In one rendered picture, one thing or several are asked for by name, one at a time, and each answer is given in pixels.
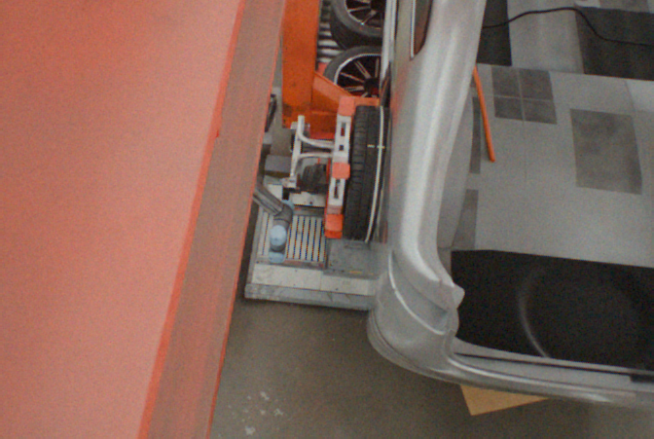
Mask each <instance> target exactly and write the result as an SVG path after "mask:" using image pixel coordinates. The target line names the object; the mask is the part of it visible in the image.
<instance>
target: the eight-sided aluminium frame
mask: <svg viewBox="0 0 654 439"><path fill-rule="evenodd" d="M336 123H337V124H336V140H335V150H334V154H333V162H336V163H346V164H347V156H348V151H347V149H348V139H349V130H350V123H351V118H350V117H347V116H339V115H338V113H337V121H336ZM341 128H344V137H345V145H344V150H343V151H339V143H340V132H341ZM335 179H336V178H332V177H331V184H329V196H328V204H327V209H326V217H327V214H328V213H330V214H340V215H341V209H342V206H343V198H344V196H343V192H344V184H345V180H344V179H341V182H340V183H337V185H335ZM335 187H338V188H337V194H336V195H334V188H335Z"/></svg>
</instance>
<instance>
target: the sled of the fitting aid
mask: <svg viewBox="0 0 654 439"><path fill-rule="evenodd" d="M331 245H332V238H326V248H325V258H324V268H323V276H332V277H341V278H350V279H359V280H368V274H364V273H361V272H356V271H347V270H338V269H330V268H329V266H330V256H331Z"/></svg>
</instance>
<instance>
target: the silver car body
mask: <svg viewBox="0 0 654 439"><path fill-rule="evenodd" d="M388 75H389V76H390V82H391V93H390V102H389V119H388V131H387V141H386V150H385V159H384V167H383V175H382V183H381V194H380V201H379V207H378V213H377V218H376V224H375V229H374V232H373V237H372V241H371V244H370V251H369V268H368V285H367V301H366V320H365V324H366V333H367V337H368V340H369V342H370V343H371V345H372V347H374V348H375V349H376V350H377V351H378V352H379V353H380V354H381V356H383V357H384V358H386V359H387V360H389V361H390V362H392V363H394V364H396V365H398V366H400V367H402V368H405V369H407V370H409V371H412V372H415V373H418V374H421V375H424V376H426V377H430V378H434V379H437V380H442V381H447V382H451V383H456V384H460V385H465V386H470V387H476V388H481V389H488V390H495V391H502V392H510V393H517V394H524V395H533V396H542V397H543V398H551V399H560V400H570V401H579V402H588V403H598V404H607V405H616V406H626V408H637V409H646V410H654V0H386V10H385V22H384V32H383V41H382V53H381V69H380V86H379V103H378V106H380V101H381V96H382V89H383V84H384V81H385V78H387V76H388ZM453 242H454V246H452V243H453Z"/></svg>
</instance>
